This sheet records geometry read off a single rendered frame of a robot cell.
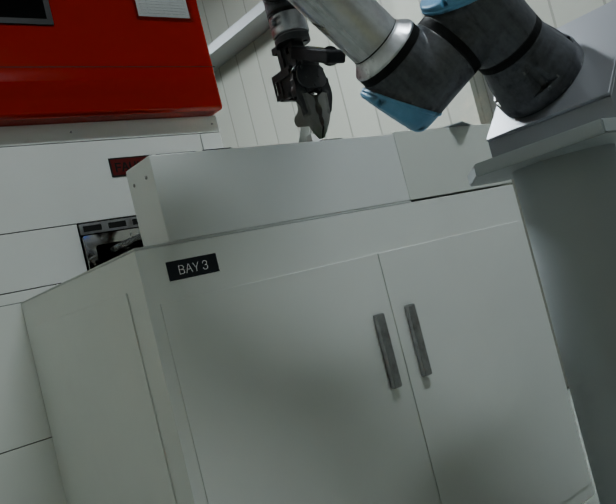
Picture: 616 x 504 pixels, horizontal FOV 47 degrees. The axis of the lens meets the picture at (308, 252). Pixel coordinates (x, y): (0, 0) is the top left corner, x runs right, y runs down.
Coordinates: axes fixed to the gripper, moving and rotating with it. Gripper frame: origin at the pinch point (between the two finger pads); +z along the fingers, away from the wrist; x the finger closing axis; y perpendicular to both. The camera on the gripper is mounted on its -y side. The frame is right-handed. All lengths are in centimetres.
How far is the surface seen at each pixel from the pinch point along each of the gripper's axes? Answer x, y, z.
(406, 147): -17.7, -4.1, 6.0
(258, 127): -182, 266, -80
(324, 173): 5.8, -4.1, 9.2
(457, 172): -31.5, -4.0, 12.7
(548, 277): -5, -37, 36
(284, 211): 17.0, -4.1, 15.0
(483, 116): -167, 84, -24
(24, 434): 51, 58, 45
